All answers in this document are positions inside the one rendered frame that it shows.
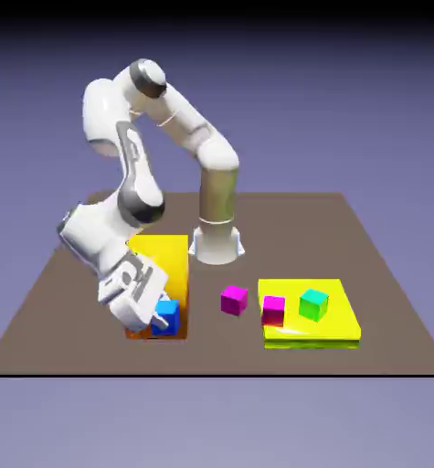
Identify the large orange box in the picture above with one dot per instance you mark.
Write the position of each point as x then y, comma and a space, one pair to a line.
172, 267

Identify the small blue cube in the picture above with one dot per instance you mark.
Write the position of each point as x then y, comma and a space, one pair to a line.
168, 317

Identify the small magenta cube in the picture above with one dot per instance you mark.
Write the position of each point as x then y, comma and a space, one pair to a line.
273, 310
234, 299

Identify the small green cube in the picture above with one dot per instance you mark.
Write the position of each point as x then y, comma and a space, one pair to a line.
313, 304

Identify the large yellow box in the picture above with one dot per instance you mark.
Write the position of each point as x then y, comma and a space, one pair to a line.
333, 321

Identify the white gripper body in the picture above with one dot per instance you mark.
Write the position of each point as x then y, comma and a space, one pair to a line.
139, 292

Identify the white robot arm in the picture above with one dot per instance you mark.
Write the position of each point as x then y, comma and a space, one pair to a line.
103, 109

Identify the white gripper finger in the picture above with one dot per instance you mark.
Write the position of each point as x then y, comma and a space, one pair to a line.
164, 295
160, 321

